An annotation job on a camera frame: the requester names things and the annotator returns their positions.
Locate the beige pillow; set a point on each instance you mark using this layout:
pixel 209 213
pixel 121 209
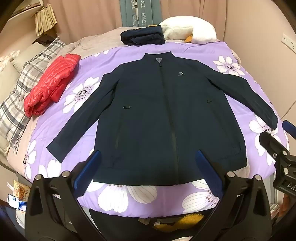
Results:
pixel 7 78
pixel 25 58

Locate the stack of books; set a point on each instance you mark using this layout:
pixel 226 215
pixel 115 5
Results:
pixel 45 20

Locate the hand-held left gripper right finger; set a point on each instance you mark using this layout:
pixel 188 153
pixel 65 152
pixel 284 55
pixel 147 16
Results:
pixel 208 171

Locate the pink curtain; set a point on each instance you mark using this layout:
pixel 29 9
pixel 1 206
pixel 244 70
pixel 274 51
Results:
pixel 92 16
pixel 196 9

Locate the folded navy clothes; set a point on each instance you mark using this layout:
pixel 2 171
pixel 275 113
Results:
pixel 141 36

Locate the white plush goose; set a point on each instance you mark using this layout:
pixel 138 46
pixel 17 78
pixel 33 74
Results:
pixel 201 30

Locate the navy zip jacket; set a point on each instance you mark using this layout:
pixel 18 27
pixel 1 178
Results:
pixel 150 115

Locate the red down jacket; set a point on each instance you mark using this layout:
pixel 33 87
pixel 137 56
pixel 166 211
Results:
pixel 50 83

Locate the smartphone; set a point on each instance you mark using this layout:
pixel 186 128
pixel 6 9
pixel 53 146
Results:
pixel 13 200

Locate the white wall socket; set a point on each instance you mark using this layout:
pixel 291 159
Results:
pixel 290 42

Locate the white plush toys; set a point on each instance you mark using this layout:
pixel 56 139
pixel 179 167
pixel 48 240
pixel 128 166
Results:
pixel 8 56

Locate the dark brown cloth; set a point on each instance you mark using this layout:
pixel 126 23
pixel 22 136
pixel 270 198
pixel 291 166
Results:
pixel 45 39

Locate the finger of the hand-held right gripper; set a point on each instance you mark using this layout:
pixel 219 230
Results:
pixel 289 127
pixel 269 141

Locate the grey plaid pillow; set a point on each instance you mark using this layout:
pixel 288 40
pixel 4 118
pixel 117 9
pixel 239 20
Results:
pixel 13 111

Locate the grey printed curtain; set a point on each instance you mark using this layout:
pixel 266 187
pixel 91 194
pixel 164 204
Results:
pixel 134 11

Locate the white wall shelf unit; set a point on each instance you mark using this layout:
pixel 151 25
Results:
pixel 25 9

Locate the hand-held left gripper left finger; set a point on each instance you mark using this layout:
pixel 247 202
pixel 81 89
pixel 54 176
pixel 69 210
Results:
pixel 89 171

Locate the yellow towel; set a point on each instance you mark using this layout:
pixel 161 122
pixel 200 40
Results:
pixel 185 219

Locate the purple floral blanket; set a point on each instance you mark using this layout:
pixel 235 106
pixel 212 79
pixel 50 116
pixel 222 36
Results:
pixel 92 67

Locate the snack packet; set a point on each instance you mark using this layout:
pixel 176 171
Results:
pixel 20 191

